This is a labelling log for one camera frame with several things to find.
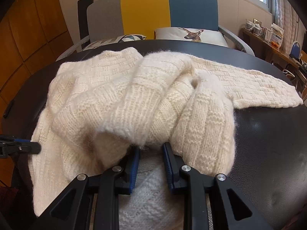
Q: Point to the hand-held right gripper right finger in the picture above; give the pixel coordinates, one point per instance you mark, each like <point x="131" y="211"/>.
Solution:
<point x="168" y="170"/>

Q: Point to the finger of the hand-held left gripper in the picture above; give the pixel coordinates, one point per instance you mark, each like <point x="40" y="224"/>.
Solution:
<point x="26" y="147"/>

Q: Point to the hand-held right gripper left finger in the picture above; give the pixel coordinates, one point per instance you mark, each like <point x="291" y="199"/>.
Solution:
<point x="135" y="170"/>

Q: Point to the cream knit sweater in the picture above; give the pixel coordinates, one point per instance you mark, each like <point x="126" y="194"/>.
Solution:
<point x="120" y="100"/>

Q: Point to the geometric pattern cushion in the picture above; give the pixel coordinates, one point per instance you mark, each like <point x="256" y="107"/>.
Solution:
<point x="129" y="37"/>

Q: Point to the white deer print cushion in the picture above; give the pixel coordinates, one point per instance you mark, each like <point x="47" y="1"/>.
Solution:
<point x="168" y="34"/>

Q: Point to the wooden side table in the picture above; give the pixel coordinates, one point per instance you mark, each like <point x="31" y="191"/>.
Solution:
<point x="275" y="51"/>

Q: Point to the grey yellow blue sofa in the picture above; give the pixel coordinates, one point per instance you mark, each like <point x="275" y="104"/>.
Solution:
<point x="144" y="9"/>

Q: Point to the white jar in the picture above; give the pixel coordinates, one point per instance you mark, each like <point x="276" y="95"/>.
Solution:
<point x="258" y="30"/>
<point x="249" y="25"/>

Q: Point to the orange fruit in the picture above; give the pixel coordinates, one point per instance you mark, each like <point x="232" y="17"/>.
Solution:
<point x="275" y="44"/>

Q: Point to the blue chair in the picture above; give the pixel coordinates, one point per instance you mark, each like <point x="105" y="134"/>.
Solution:
<point x="296" y="49"/>

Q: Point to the white lace curtain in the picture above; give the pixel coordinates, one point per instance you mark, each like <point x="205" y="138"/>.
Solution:
<point x="287" y="16"/>

